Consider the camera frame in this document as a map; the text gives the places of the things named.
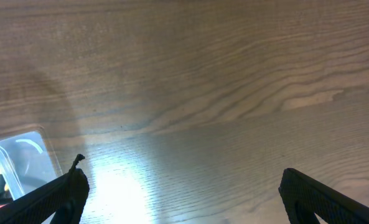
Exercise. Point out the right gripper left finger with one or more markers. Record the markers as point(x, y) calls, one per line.
point(62, 199)

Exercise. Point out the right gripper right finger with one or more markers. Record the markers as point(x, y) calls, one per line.
point(306, 200)

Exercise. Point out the clear plastic container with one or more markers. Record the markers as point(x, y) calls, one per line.
point(27, 160)

